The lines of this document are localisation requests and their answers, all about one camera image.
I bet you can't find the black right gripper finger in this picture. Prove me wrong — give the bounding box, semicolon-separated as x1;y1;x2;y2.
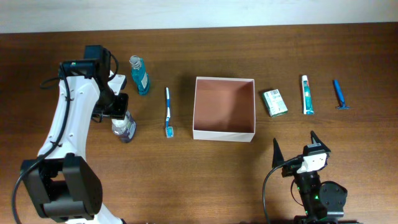
310;131;331;153
272;138;285;168

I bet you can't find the clear purple soap pump bottle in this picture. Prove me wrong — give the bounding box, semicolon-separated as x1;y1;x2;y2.
111;111;136;143

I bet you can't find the blue mouthwash bottle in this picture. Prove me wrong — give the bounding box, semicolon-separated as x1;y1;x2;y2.
129;55;150;95

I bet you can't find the green white soap box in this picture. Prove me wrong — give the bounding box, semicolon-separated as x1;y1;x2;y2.
262;89;288;118

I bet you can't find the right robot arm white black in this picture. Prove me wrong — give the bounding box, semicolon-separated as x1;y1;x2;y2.
272;131;348;223

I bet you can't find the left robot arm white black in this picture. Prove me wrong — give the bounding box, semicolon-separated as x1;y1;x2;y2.
17;45;136;223

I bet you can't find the white toothpaste tube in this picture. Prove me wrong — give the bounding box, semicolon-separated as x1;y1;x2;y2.
302;75;314;115

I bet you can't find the blue disposable razor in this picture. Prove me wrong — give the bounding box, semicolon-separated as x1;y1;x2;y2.
333;80;350;110

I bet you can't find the blue white toothbrush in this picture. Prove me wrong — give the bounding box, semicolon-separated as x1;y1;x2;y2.
165;87;174;138

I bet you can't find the white cardboard box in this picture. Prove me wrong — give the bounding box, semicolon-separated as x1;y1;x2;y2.
192;77;256;142

